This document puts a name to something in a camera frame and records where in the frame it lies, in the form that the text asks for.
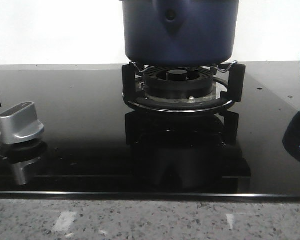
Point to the black pot support grate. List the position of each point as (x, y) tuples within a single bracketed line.
[(227, 89)]

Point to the blue cooking pot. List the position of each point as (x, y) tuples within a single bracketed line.
[(179, 33)]

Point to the black gas burner head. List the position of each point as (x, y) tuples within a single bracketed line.
[(178, 83)]

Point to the silver stove knob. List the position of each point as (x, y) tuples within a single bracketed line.
[(20, 124)]

